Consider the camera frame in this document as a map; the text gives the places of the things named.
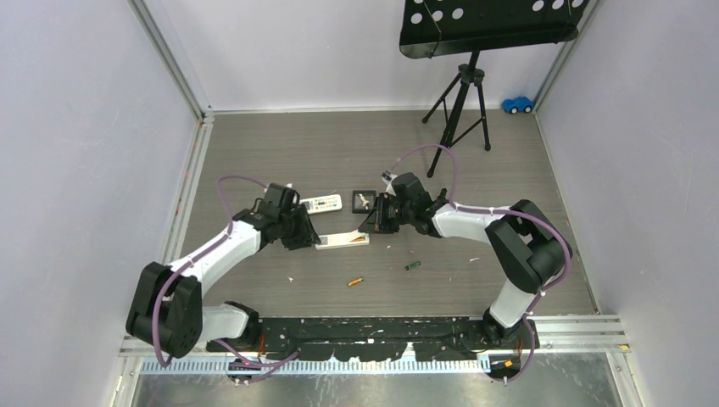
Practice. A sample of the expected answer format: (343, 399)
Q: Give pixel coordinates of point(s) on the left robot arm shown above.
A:
(167, 309)

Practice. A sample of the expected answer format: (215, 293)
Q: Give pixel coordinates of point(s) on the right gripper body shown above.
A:
(390, 206)

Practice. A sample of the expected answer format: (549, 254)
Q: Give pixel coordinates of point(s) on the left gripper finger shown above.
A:
(304, 221)
(297, 239)

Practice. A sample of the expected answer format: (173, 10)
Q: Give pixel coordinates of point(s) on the white remote control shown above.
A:
(337, 240)
(322, 204)

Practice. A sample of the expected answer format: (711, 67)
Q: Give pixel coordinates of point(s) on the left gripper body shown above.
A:
(292, 220)

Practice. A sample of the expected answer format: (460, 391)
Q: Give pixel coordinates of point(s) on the black music stand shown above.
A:
(440, 28)

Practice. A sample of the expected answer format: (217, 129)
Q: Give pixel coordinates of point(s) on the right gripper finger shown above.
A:
(367, 224)
(386, 224)

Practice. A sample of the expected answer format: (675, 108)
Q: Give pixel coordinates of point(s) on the black framed display case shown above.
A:
(363, 201)

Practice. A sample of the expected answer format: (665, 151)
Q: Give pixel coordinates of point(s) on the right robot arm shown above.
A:
(533, 255)

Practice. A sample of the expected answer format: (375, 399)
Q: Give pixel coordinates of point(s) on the blue toy car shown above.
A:
(517, 105)

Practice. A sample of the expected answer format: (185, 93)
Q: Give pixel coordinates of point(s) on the white battery cover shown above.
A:
(356, 233)

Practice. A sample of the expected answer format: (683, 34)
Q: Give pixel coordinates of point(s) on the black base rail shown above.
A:
(375, 339)

